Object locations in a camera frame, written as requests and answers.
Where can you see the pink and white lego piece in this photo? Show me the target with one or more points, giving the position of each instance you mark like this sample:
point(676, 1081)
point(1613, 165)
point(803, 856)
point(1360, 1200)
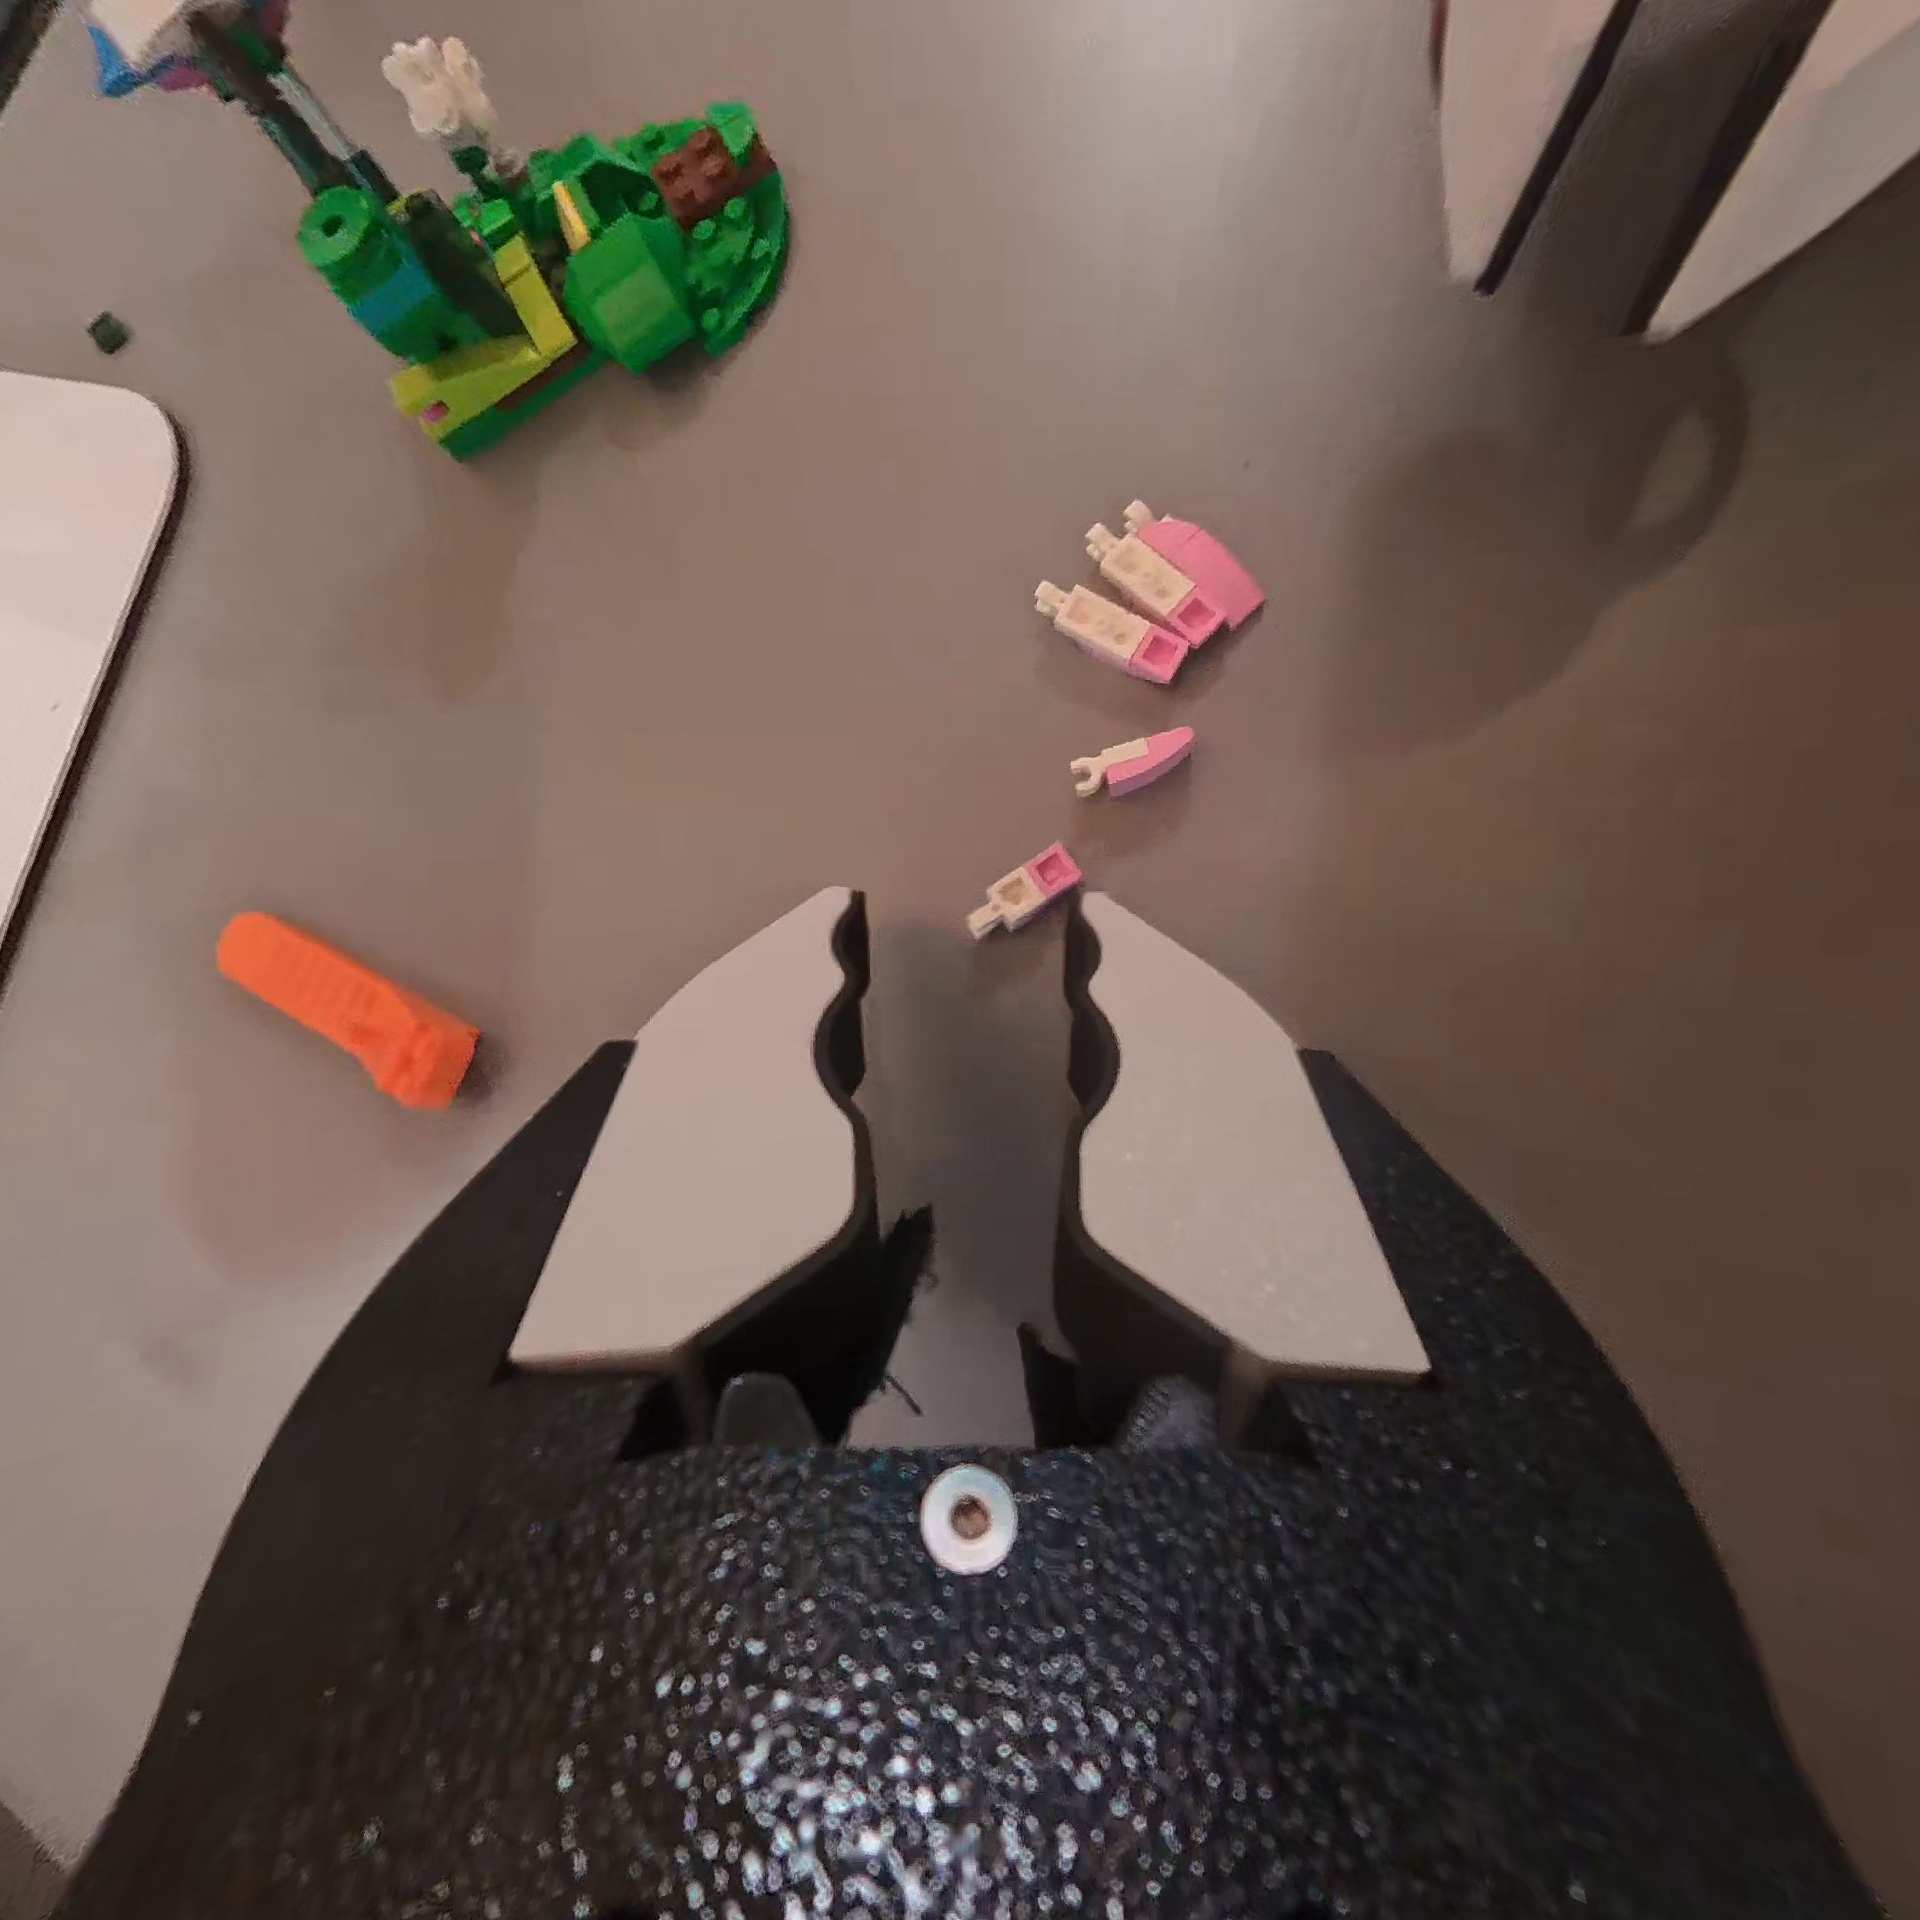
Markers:
point(1213, 567)
point(1119, 634)
point(1027, 887)
point(1155, 579)
point(1147, 762)

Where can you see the orange lego brick separator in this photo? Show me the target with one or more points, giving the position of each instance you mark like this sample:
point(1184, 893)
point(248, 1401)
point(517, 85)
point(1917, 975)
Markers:
point(352, 1013)

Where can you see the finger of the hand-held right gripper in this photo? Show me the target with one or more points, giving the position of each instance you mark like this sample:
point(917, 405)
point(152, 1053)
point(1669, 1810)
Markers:
point(1828, 136)
point(1516, 105)

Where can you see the small dark green lego piece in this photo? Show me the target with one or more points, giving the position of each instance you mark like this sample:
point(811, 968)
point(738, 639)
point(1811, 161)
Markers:
point(106, 331)

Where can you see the green lego plant build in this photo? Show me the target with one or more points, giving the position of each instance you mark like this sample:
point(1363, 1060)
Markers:
point(615, 271)

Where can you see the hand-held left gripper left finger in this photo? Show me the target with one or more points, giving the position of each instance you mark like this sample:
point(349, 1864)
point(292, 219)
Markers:
point(721, 1155)

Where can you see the white board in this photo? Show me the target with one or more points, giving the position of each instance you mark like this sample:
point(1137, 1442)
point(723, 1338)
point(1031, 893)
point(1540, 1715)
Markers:
point(67, 600)

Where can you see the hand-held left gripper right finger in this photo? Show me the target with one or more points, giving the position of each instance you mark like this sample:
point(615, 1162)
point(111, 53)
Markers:
point(1229, 1171)

